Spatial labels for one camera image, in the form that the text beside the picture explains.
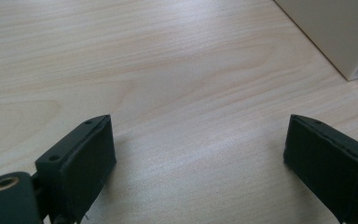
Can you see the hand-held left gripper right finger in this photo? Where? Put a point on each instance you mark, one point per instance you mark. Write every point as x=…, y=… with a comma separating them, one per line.
x=329, y=161

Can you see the beige box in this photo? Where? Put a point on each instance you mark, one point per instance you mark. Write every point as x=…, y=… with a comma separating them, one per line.
x=332, y=28

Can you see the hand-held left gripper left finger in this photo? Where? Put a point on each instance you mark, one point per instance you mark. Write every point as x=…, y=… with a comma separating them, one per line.
x=80, y=161

